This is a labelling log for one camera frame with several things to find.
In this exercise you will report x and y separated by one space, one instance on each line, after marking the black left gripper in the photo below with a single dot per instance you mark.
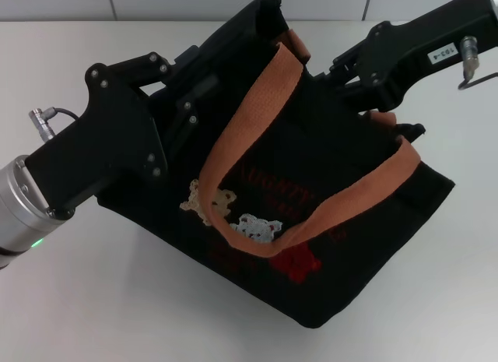
113 140

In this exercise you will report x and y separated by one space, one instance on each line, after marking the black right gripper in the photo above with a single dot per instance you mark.
412 54

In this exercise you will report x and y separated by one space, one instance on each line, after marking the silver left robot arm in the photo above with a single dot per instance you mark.
21 218

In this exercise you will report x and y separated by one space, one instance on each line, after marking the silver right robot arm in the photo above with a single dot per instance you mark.
494 0

